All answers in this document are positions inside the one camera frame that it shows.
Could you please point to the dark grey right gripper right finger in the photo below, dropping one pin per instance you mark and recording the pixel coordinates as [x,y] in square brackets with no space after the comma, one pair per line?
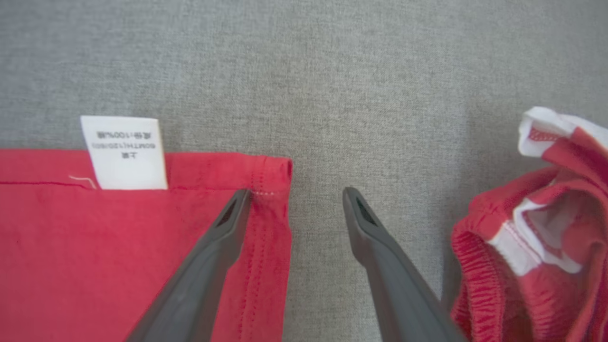
[399,294]

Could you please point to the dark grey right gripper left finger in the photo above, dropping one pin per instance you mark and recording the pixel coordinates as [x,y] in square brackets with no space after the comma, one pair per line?
[199,285]

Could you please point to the red basketball jersey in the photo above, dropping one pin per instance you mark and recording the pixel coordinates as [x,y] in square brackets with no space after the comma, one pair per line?
[71,261]

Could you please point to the red shorts with white stripe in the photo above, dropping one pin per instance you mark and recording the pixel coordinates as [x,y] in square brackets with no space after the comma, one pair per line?
[570,294]

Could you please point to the grey fabric sofa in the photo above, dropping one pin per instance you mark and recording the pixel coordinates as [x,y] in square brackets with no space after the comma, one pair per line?
[332,71]

